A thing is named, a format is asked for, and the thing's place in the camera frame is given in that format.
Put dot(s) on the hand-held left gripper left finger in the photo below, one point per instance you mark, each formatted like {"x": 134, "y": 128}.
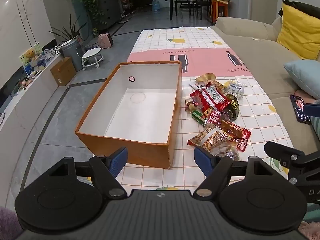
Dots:
{"x": 118, "y": 160}

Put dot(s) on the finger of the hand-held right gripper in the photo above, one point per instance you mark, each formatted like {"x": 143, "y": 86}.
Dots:
{"x": 312, "y": 110}
{"x": 282, "y": 151}

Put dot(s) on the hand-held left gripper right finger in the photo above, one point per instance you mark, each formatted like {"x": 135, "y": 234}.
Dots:
{"x": 203, "y": 161}

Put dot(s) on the orange and white peanut packet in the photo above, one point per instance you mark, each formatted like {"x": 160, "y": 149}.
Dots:
{"x": 210, "y": 137}

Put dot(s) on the clear candy wrapper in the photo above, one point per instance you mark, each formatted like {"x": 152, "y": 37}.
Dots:
{"x": 228, "y": 153}

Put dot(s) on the small red snack packet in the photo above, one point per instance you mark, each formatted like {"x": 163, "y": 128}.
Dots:
{"x": 243, "y": 142}

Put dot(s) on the brown dried tofu packet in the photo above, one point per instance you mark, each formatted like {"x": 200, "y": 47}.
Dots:
{"x": 231, "y": 127}

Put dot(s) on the green stick snack packet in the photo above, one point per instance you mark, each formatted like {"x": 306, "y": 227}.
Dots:
{"x": 198, "y": 116}

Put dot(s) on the red and white snack packet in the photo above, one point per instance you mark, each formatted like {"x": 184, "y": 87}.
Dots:
{"x": 215, "y": 117}

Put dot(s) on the small brown sausage packet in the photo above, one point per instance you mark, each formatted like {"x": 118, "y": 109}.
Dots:
{"x": 191, "y": 104}

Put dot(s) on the orange cardboard box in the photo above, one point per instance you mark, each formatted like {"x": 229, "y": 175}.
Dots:
{"x": 145, "y": 105}

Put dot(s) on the black and gold snack packet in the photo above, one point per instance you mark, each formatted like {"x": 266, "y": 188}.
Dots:
{"x": 233, "y": 106}

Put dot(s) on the red packet with white label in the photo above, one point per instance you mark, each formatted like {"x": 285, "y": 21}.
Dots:
{"x": 212, "y": 96}

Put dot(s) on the clear packet of white balls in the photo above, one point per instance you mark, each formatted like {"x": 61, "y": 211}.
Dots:
{"x": 236, "y": 88}

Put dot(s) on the gold packet of orange peanuts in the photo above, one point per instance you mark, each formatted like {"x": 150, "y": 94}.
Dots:
{"x": 207, "y": 77}

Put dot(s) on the black smartphone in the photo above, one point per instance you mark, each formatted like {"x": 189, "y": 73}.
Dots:
{"x": 298, "y": 107}

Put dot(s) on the teal striped cloth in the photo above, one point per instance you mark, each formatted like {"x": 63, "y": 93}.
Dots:
{"x": 313, "y": 212}

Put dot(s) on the light blue pillow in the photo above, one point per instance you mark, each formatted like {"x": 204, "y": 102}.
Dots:
{"x": 305, "y": 75}

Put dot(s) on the yellow pillow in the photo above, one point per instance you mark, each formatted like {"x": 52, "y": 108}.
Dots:
{"x": 300, "y": 30}

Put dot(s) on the beige sofa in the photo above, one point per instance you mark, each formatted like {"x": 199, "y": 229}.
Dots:
{"x": 250, "y": 45}

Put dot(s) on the dark olive cushion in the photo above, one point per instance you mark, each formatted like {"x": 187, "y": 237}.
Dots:
{"x": 308, "y": 8}

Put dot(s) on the brown cardboard box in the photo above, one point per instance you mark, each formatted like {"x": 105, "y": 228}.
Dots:
{"x": 63, "y": 71}

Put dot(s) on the white round wheeled stool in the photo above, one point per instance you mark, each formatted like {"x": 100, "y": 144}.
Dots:
{"x": 92, "y": 53}

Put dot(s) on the white television cabinet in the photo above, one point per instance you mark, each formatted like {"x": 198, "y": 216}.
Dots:
{"x": 32, "y": 90}

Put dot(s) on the grey plant pot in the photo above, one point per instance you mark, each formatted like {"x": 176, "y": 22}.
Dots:
{"x": 71, "y": 53}

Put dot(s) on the pink heater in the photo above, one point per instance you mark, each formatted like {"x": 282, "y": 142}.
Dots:
{"x": 105, "y": 41}

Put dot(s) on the pile of small toys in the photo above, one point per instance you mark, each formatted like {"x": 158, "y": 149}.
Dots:
{"x": 43, "y": 60}

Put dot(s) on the purple fuzzy cloth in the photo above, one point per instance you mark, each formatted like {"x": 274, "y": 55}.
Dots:
{"x": 8, "y": 223}

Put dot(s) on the printed checked tablecloth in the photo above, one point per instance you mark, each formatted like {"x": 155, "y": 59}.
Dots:
{"x": 160, "y": 40}

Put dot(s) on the black television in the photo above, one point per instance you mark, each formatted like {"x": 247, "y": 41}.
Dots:
{"x": 10, "y": 90}

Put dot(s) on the teddy bear picture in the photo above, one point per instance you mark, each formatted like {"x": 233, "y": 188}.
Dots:
{"x": 30, "y": 53}

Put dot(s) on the long-leaved potted plant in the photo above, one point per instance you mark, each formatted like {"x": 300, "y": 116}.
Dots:
{"x": 67, "y": 31}

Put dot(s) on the orange stool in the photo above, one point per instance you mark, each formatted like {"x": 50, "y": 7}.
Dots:
{"x": 220, "y": 3}

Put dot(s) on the dark grey cabinet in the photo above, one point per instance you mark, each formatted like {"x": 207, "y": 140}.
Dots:
{"x": 110, "y": 7}

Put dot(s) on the dark dining chair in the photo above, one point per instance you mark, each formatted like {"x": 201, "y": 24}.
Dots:
{"x": 182, "y": 2}
{"x": 201, "y": 1}

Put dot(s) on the shoe rack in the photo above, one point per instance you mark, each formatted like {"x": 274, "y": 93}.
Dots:
{"x": 127, "y": 2}

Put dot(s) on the blue water jug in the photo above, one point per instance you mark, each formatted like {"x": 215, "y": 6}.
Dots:
{"x": 155, "y": 5}

